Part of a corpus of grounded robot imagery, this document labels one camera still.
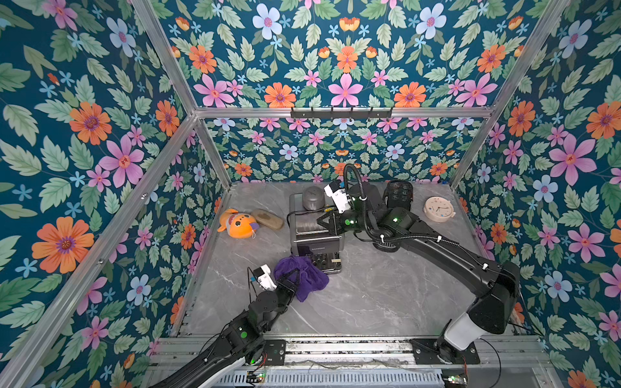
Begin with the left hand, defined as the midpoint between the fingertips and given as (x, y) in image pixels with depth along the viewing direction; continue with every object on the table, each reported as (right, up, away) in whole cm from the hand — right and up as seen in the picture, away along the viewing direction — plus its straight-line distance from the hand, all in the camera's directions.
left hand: (306, 270), depth 77 cm
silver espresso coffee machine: (+2, +12, -7) cm, 14 cm away
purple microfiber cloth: (+1, -5, +7) cm, 9 cm away
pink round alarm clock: (+57, +19, +31) cm, 68 cm away
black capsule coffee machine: (+33, +25, +9) cm, 42 cm away
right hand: (+6, +18, -5) cm, 20 cm away
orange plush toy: (-28, +13, +17) cm, 36 cm away
